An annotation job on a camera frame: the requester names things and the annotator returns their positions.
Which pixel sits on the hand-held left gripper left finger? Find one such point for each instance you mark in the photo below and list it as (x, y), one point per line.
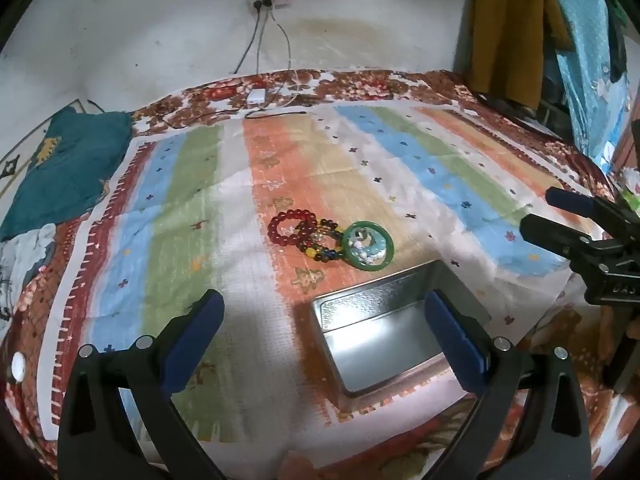
(195, 330)

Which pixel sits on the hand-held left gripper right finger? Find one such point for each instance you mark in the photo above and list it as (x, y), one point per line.
(450, 330)

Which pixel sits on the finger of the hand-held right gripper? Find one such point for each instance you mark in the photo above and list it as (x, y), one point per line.
(570, 199)
(550, 232)

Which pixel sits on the silver metal tin box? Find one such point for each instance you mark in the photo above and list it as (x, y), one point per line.
(380, 345)

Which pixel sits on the green jade bangle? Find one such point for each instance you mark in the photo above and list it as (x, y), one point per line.
(370, 266)

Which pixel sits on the grey pendant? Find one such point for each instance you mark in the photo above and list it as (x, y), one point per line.
(362, 234)

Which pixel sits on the green white packet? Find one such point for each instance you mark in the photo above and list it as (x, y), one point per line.
(631, 187)

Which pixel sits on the blue printed hanging cloth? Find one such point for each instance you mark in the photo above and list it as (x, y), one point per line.
(585, 60)

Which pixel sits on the striped woven mat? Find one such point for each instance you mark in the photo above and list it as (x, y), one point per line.
(200, 185)

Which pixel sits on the mustard hanging garment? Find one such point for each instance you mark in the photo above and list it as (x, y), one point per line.
(505, 35)

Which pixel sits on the white round button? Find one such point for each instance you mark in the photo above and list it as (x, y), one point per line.
(19, 365)

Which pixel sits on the white crumpled cloth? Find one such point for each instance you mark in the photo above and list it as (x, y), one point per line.
(25, 255)

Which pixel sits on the teal pillow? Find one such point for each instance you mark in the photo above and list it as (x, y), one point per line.
(65, 170)

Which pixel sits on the floral bedsheet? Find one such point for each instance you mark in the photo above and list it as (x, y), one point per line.
(375, 85)

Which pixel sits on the white charger block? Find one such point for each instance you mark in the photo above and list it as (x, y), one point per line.
(256, 95)

